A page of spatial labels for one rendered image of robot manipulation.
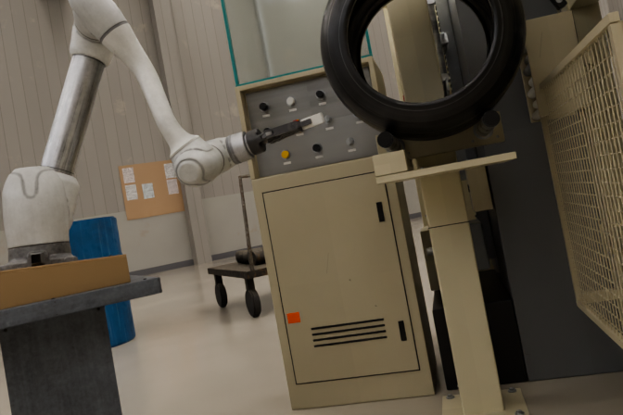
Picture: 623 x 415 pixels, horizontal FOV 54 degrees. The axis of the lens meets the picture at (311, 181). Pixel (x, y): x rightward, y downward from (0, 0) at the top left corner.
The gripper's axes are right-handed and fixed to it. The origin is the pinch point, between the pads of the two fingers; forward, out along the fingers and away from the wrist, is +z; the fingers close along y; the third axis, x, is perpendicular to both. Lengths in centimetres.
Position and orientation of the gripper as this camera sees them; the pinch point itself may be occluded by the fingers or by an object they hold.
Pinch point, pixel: (312, 120)
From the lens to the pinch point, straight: 180.7
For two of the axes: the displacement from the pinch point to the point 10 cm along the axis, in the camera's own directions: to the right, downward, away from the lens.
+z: 9.3, -3.2, -2.0
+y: 2.2, 0.0, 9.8
